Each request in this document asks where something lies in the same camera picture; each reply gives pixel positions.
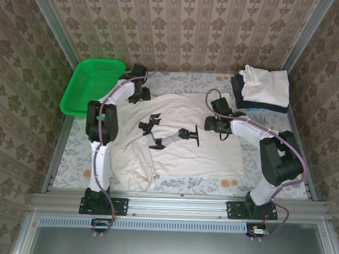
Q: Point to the white robot-arm print t-shirt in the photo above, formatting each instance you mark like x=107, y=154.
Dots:
x=185, y=161

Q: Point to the green plastic mesh basket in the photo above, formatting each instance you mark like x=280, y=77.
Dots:
x=84, y=82

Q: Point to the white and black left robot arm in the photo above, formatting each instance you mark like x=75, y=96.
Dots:
x=100, y=163

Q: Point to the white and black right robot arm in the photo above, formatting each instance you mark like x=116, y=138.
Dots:
x=282, y=164

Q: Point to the stack of folded clothes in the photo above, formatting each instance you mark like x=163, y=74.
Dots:
x=237, y=93

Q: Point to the folded light blue t-shirt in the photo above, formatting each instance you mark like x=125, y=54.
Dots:
x=256, y=109

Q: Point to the floral table cloth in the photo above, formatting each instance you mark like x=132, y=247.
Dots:
x=193, y=80

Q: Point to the folded plain white t-shirt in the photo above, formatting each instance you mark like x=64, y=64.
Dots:
x=268, y=86

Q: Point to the small green circuit board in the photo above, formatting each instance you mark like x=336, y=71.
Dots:
x=103, y=223
x=259, y=231

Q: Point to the grey metal shelf panel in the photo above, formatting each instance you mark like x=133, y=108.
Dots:
x=176, y=247

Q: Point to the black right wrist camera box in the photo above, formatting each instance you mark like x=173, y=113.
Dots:
x=221, y=105

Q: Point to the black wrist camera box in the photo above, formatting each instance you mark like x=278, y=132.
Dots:
x=221, y=105
x=139, y=71

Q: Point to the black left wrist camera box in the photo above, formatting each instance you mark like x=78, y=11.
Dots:
x=139, y=71

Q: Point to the aluminium table side rail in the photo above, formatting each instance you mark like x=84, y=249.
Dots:
x=300, y=142
x=60, y=151

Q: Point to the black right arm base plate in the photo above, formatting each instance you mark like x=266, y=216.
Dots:
x=234, y=210

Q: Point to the aluminium mounting rail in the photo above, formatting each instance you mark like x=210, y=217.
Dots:
x=178, y=206

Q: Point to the aluminium frame post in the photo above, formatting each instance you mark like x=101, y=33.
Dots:
x=56, y=31
x=306, y=39

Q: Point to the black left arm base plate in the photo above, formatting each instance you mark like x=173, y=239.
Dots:
x=119, y=206

